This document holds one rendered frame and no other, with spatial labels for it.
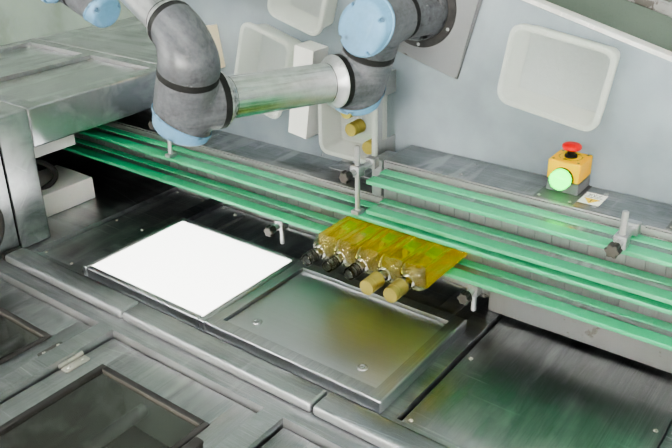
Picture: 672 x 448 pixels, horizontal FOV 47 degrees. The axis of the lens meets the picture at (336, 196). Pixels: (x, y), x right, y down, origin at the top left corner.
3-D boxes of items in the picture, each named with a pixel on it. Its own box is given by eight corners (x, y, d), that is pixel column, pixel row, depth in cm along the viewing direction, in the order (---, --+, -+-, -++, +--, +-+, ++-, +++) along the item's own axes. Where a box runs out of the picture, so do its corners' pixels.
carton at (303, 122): (302, 125, 210) (288, 131, 206) (309, 40, 198) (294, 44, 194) (320, 132, 207) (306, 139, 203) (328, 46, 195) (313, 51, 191)
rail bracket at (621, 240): (623, 228, 151) (599, 255, 141) (628, 193, 148) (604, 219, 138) (644, 233, 148) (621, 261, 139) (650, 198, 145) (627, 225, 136)
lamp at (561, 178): (551, 185, 163) (545, 189, 160) (553, 165, 161) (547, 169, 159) (572, 189, 160) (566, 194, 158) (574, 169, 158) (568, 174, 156)
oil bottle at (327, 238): (364, 224, 191) (310, 259, 176) (364, 204, 189) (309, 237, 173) (383, 230, 188) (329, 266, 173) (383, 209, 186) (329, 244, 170)
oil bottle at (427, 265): (446, 249, 178) (396, 288, 163) (447, 227, 176) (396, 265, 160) (468, 255, 175) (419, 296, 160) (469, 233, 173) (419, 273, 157)
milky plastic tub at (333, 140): (339, 142, 204) (318, 152, 197) (337, 58, 194) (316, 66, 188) (394, 156, 194) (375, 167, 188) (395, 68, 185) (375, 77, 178)
